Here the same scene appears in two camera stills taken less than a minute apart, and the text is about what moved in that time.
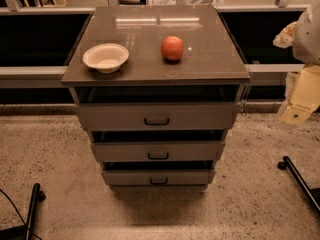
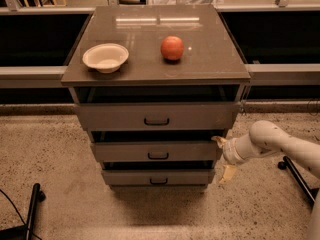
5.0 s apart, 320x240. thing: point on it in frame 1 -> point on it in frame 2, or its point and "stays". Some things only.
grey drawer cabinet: x=157 y=87 stays
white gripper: x=308 y=39 -> x=229 y=152
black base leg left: x=24 y=232 stays
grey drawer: x=161 y=151 stays
